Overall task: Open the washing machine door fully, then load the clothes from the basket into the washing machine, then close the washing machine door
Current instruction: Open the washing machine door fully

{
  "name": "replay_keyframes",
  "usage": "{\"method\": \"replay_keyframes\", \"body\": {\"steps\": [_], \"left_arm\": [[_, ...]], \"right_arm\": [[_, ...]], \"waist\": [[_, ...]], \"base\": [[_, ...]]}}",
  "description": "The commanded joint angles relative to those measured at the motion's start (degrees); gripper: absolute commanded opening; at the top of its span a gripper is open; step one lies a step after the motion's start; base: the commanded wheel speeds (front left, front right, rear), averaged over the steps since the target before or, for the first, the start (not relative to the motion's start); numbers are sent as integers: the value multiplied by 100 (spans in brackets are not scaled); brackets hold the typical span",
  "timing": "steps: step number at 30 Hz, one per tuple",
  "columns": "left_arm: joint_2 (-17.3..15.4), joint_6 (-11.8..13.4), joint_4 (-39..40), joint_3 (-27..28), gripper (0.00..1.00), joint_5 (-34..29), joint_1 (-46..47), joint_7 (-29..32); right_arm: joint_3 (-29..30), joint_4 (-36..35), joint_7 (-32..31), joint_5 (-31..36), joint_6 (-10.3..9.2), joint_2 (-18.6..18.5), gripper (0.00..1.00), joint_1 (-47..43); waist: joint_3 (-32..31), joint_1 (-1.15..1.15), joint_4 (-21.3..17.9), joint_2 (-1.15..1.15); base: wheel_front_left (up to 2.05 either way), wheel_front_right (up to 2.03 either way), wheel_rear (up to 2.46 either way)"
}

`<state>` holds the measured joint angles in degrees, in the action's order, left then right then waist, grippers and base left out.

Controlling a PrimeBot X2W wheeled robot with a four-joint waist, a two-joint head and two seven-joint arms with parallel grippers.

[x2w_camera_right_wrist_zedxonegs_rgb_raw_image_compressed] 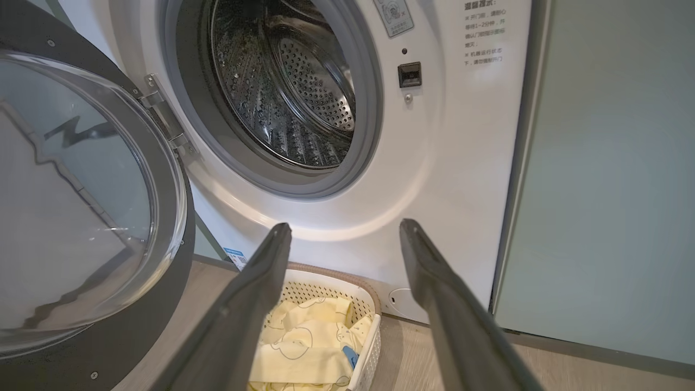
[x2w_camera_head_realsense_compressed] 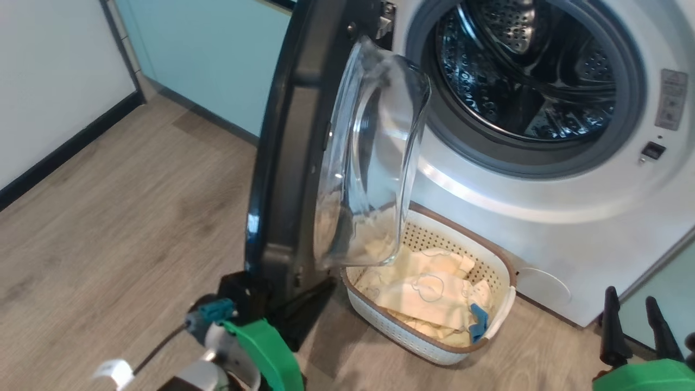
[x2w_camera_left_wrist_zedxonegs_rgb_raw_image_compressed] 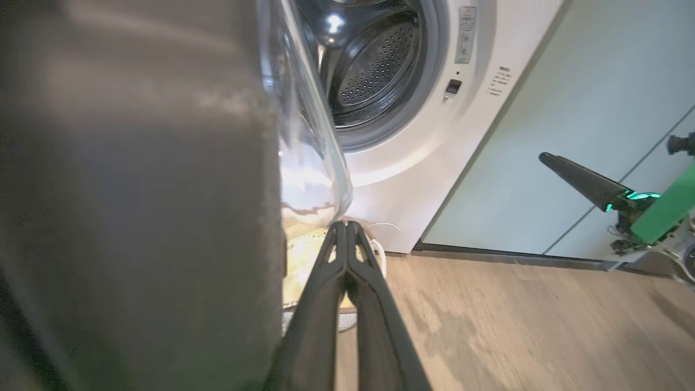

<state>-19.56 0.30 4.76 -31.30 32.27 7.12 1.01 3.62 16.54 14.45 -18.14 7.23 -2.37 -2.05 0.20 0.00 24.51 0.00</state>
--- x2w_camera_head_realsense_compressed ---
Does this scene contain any pale green cabinet with handle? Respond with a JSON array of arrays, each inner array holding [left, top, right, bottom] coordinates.
[[114, 0, 294, 146]]

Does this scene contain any grey warning label plate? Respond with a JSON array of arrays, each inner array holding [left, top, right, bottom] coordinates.
[[654, 69, 689, 131]]

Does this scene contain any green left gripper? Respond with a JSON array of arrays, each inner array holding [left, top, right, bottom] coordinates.
[[219, 272, 337, 391]]

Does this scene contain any cream garment with blue trim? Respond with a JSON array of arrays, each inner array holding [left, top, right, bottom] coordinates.
[[375, 272, 495, 344], [353, 239, 477, 348]]

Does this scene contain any black round glass washer door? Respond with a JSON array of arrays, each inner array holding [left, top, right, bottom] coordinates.
[[244, 0, 432, 310]]

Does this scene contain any white cable tag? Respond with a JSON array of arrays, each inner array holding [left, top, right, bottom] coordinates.
[[95, 360, 134, 389]]

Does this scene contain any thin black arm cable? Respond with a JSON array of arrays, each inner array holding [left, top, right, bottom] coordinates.
[[132, 325, 189, 376]]

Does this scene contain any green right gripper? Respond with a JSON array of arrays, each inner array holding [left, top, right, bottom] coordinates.
[[592, 286, 695, 391]]

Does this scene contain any teal connector plug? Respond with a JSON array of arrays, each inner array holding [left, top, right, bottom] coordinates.
[[198, 298, 235, 330]]

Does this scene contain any round white filter cover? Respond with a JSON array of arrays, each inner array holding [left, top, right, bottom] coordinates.
[[516, 266, 572, 308]]

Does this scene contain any white front-load washing machine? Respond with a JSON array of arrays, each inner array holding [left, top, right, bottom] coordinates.
[[380, 0, 695, 329]]

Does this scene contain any cream perforated laundry basket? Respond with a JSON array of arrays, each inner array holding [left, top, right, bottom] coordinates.
[[341, 204, 517, 365]]

